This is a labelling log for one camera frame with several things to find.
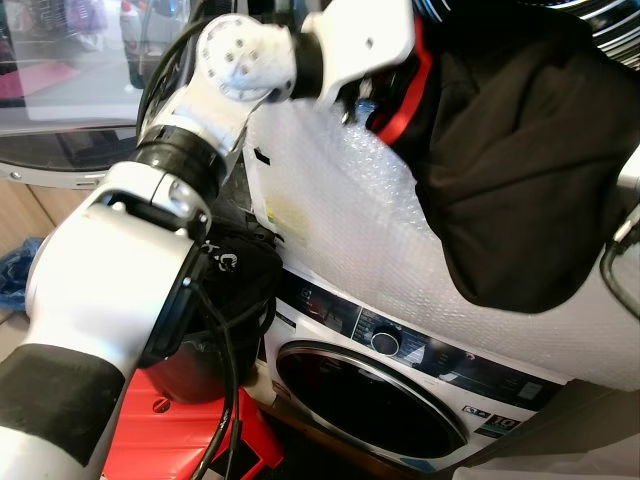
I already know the white washing machine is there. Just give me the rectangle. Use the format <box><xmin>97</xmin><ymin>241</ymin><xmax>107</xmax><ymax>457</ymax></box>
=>
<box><xmin>262</xmin><ymin>265</ymin><xmax>571</xmax><ymax>471</ymax></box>

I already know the black cloth with white print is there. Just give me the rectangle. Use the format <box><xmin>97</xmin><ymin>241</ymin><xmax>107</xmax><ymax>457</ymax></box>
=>
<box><xmin>195</xmin><ymin>215</ymin><xmax>287</xmax><ymax>341</ymax></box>

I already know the round washer control knob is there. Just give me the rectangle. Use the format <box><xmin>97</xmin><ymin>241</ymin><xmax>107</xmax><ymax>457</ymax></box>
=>
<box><xmin>370</xmin><ymin>328</ymin><xmax>402</xmax><ymax>358</ymax></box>

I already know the black white striped cloth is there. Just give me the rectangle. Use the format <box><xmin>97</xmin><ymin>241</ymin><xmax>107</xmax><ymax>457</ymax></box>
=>
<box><xmin>550</xmin><ymin>0</ymin><xmax>640</xmax><ymax>27</ymax></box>

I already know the dark round washer door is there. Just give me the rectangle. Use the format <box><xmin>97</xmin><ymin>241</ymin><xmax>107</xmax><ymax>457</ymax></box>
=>
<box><xmin>275</xmin><ymin>342</ymin><xmax>469</xmax><ymax>459</ymax></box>

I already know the black plastic bucket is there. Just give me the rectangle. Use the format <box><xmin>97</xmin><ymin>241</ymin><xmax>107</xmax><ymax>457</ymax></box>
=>
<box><xmin>140</xmin><ymin>235</ymin><xmax>287</xmax><ymax>403</ymax></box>

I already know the red plastic stool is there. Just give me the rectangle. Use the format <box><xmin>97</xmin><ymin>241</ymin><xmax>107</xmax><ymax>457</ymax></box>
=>
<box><xmin>100</xmin><ymin>365</ymin><xmax>286</xmax><ymax>480</ymax></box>

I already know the blue plastic bag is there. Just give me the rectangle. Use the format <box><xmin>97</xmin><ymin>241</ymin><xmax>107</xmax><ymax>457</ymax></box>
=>
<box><xmin>0</xmin><ymin>250</ymin><xmax>41</xmax><ymax>313</ymax></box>

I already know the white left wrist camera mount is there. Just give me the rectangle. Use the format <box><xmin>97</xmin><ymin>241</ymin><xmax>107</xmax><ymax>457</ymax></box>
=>
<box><xmin>300</xmin><ymin>0</ymin><xmax>417</xmax><ymax>107</ymax></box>

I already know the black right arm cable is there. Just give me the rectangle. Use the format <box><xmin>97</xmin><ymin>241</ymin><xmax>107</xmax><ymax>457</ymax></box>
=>
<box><xmin>600</xmin><ymin>235</ymin><xmax>640</xmax><ymax>323</ymax></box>

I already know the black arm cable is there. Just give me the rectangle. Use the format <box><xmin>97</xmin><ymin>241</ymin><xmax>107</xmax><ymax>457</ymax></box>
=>
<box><xmin>600</xmin><ymin>235</ymin><xmax>640</xmax><ymax>323</ymax></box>
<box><xmin>135</xmin><ymin>12</ymin><xmax>251</xmax><ymax>480</ymax></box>

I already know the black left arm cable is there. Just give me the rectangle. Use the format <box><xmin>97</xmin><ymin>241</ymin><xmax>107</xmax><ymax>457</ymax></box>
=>
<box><xmin>135</xmin><ymin>12</ymin><xmax>251</xmax><ymax>480</ymax></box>

